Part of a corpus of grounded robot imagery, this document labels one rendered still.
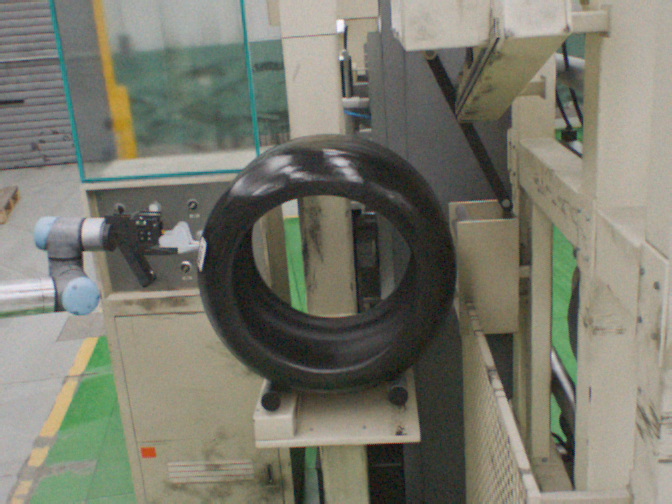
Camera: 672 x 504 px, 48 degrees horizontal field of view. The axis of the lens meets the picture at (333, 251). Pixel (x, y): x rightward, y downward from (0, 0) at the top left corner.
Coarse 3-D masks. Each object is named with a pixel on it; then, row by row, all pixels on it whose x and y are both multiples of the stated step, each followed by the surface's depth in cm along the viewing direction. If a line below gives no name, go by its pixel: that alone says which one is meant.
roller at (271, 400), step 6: (270, 384) 170; (264, 390) 168; (270, 390) 167; (276, 390) 168; (282, 390) 170; (264, 396) 166; (270, 396) 166; (276, 396) 166; (264, 402) 166; (270, 402) 166; (276, 402) 166; (264, 408) 167; (270, 408) 167; (276, 408) 167
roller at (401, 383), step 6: (396, 378) 168; (402, 378) 168; (390, 384) 167; (396, 384) 165; (402, 384) 166; (390, 390) 164; (396, 390) 164; (402, 390) 164; (390, 396) 164; (396, 396) 164; (402, 396) 164; (390, 402) 165; (396, 402) 165; (402, 402) 165
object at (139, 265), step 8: (120, 248) 166; (128, 248) 166; (128, 256) 167; (136, 256) 167; (144, 256) 171; (128, 264) 167; (136, 264) 167; (144, 264) 169; (136, 272) 168; (144, 272) 167; (152, 272) 170; (144, 280) 168; (152, 280) 169
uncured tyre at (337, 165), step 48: (288, 144) 163; (336, 144) 156; (240, 192) 153; (288, 192) 151; (336, 192) 150; (384, 192) 150; (432, 192) 165; (240, 240) 154; (432, 240) 153; (240, 288) 185; (432, 288) 156; (240, 336) 161; (288, 336) 187; (336, 336) 188; (384, 336) 185; (432, 336) 161; (288, 384) 165; (336, 384) 164
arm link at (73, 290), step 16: (64, 272) 162; (80, 272) 161; (0, 288) 150; (16, 288) 151; (32, 288) 152; (48, 288) 153; (64, 288) 154; (80, 288) 154; (96, 288) 156; (0, 304) 149; (16, 304) 150; (32, 304) 152; (48, 304) 153; (64, 304) 154; (80, 304) 155; (96, 304) 156
